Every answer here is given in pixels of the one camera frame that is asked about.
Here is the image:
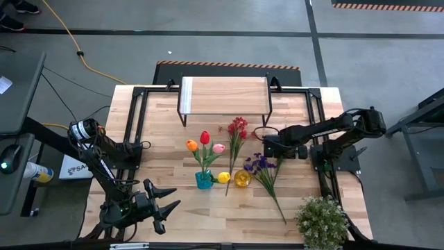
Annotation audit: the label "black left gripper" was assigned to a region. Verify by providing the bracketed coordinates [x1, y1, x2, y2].
[131, 178, 182, 235]

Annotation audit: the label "purple artificial flower bunch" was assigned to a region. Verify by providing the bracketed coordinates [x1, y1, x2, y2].
[242, 151, 288, 225]

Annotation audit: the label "teal glass vase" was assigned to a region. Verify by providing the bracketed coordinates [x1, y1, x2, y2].
[194, 169, 213, 190]

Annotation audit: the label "red artificial flower bunch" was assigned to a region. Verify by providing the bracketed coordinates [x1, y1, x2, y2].
[217, 117, 259, 197]

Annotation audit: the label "pink artificial tulip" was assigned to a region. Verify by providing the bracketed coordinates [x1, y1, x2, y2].
[203, 143, 226, 178]

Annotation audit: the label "orange artificial tulip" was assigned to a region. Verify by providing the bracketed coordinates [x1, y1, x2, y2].
[185, 139, 207, 178]

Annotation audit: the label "yellow artificial tulip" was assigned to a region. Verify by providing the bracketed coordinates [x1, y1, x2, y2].
[207, 171, 231, 185]

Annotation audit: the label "red artificial tulip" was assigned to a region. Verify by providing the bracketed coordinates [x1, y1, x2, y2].
[199, 131, 211, 178]

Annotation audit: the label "wooden shelf black metal legs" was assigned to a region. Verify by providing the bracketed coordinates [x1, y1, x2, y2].
[176, 73, 274, 128]

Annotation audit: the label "yellow glass vase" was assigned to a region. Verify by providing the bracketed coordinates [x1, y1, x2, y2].
[233, 169, 253, 189]

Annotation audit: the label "silver metal bar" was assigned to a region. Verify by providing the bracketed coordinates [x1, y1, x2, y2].
[110, 242, 150, 250]

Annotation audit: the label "green bush with white blossoms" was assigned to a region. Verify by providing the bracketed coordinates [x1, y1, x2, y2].
[294, 195, 350, 250]

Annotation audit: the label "white printed box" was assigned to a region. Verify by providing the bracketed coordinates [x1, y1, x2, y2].
[58, 154, 94, 181]

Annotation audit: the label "black mat with hazard stripe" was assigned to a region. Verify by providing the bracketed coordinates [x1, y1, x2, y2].
[331, 0, 444, 13]
[152, 60, 302, 88]

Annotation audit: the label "white and yellow spray can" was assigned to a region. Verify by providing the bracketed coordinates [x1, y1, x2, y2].
[22, 161, 55, 184]

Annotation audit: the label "black desk support beam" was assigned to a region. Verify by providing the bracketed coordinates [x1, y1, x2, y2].
[20, 117, 84, 164]

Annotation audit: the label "grey metal table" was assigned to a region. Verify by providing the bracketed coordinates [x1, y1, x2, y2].
[382, 88, 444, 202]

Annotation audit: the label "black mouse tray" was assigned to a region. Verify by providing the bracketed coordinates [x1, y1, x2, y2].
[0, 133, 35, 216]

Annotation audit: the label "black computer mouse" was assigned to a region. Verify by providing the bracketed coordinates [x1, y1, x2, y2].
[0, 144, 23, 174]

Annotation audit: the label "grey desk top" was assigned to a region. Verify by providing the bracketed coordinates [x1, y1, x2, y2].
[0, 51, 47, 136]

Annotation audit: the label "white paper sheet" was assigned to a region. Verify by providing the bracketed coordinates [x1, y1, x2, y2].
[0, 75, 14, 95]

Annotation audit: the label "person's shoe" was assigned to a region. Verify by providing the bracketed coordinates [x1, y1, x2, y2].
[0, 13, 26, 32]
[13, 0, 42, 15]

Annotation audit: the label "thin black floor cable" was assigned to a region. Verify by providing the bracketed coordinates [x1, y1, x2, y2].
[40, 73, 112, 124]
[43, 67, 113, 99]

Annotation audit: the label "yellow floor cable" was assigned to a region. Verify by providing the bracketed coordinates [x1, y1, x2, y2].
[41, 0, 128, 131]

